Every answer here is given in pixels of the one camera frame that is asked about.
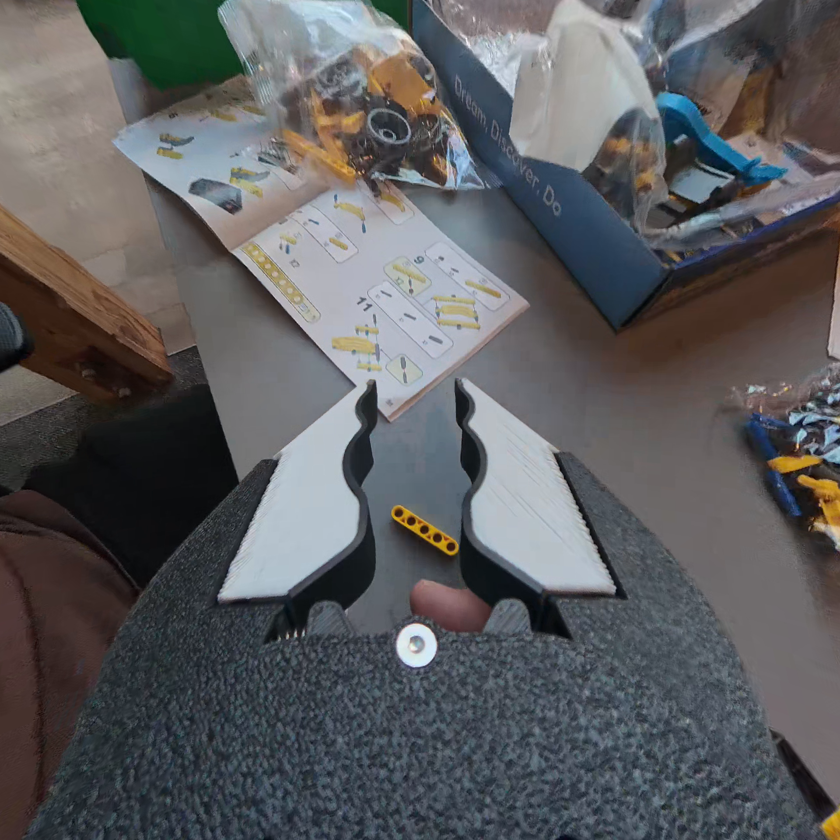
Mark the person's black pants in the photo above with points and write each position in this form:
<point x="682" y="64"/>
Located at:
<point x="157" y="459"/>

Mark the large white label parts bag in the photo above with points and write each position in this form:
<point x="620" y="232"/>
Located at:
<point x="577" y="79"/>

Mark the person's brown shirt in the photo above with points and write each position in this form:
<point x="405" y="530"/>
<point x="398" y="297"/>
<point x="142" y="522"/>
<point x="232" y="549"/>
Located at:
<point x="59" y="623"/>

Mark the yellow five-hole beam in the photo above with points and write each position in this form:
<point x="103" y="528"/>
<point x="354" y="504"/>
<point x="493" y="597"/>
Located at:
<point x="424" y="529"/>

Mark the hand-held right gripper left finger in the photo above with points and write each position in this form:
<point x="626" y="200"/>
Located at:
<point x="295" y="518"/>

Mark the green plastic bin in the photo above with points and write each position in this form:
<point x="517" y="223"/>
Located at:
<point x="170" y="39"/>

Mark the black perforated block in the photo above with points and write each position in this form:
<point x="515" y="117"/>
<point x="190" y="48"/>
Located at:
<point x="797" y="774"/>

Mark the clear bag of yellow beams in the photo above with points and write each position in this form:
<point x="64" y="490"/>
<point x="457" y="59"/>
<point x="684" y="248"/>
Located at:
<point x="367" y="98"/>

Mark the clear bubble wrap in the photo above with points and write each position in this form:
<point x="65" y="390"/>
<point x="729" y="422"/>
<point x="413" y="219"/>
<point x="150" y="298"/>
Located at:
<point x="499" y="59"/>

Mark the clear bag of small pins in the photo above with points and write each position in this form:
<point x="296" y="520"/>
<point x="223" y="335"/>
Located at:
<point x="800" y="459"/>

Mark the blue cardboard kit box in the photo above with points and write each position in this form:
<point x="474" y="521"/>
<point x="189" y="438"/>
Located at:
<point x="577" y="249"/>

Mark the black chair armrest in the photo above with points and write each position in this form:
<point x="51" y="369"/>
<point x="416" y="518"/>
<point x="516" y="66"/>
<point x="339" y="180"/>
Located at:
<point x="13" y="334"/>

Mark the person's right hand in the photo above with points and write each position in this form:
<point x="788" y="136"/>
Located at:
<point x="446" y="607"/>

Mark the open instruction booklet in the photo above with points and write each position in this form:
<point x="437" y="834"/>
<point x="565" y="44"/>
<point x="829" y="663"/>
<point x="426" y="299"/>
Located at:
<point x="367" y="275"/>

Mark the yellow holed brick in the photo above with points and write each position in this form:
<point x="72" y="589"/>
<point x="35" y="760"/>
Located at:
<point x="832" y="825"/>

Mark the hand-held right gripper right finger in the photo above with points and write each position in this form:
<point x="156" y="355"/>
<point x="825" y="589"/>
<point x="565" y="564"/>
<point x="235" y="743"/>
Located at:
<point x="538" y="518"/>

